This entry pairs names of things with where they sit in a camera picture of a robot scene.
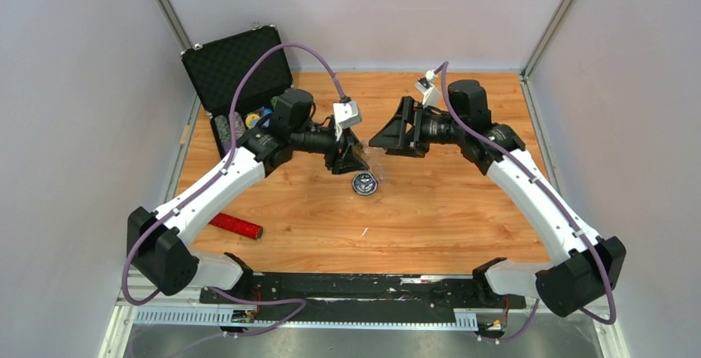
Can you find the yellow dealer button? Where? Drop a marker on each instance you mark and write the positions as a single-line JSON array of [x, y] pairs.
[[252, 119]]

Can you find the red glitter tube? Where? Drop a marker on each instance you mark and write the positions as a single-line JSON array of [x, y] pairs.
[[236, 225]]

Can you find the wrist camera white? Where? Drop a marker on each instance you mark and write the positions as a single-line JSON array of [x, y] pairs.
[[425, 86], [346, 115]]

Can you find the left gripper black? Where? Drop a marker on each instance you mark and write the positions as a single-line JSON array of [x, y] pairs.
[[346, 161]]

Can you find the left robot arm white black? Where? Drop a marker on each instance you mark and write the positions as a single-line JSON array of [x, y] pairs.
[[158, 241]]

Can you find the clear pill bottle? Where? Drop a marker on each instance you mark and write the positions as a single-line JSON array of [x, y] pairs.
[[370, 155]]

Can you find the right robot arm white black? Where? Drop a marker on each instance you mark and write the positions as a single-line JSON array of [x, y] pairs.
[[582, 266]]

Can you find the green chip stack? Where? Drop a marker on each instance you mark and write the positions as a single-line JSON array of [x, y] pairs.
[[223, 131]]

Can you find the purple chip stack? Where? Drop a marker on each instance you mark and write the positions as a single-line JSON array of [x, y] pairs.
[[239, 126]]

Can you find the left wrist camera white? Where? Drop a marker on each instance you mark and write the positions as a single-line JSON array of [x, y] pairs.
[[346, 115]]

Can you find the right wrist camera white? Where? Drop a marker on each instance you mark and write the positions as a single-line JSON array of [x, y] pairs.
[[425, 86]]

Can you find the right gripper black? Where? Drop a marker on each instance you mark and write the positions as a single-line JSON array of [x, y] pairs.
[[394, 135]]

